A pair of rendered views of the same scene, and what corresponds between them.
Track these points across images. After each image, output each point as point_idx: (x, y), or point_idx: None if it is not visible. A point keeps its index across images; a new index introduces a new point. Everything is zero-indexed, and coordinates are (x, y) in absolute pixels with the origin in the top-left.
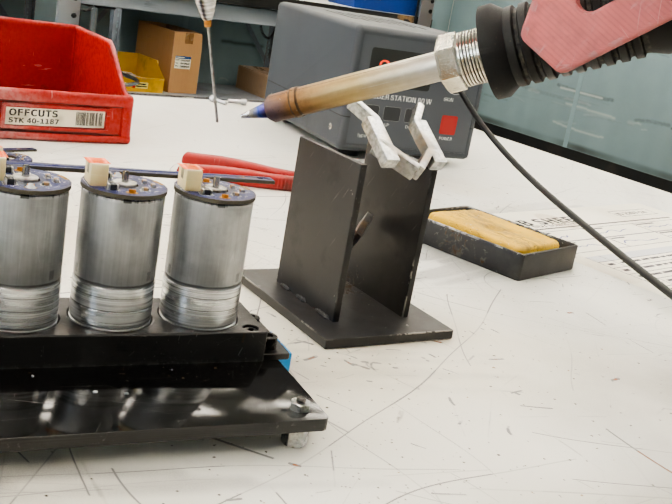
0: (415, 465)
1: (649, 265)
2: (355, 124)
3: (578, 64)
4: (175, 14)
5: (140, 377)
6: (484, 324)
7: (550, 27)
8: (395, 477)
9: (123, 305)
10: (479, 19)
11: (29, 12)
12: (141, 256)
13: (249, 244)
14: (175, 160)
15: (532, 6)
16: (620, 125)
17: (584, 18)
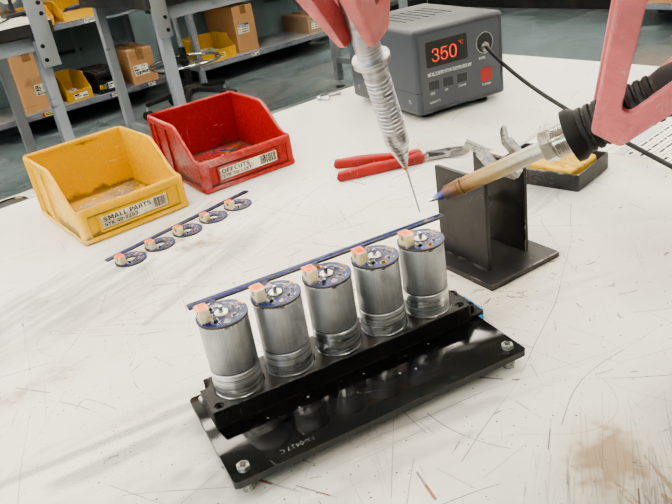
0: (578, 358)
1: (655, 144)
2: (427, 96)
3: (630, 140)
4: (234, 3)
5: (415, 355)
6: (573, 237)
7: (609, 125)
8: (571, 370)
9: (394, 320)
10: (563, 125)
11: (128, 28)
12: (396, 292)
13: (409, 222)
14: (328, 166)
15: (595, 116)
16: None
17: (629, 117)
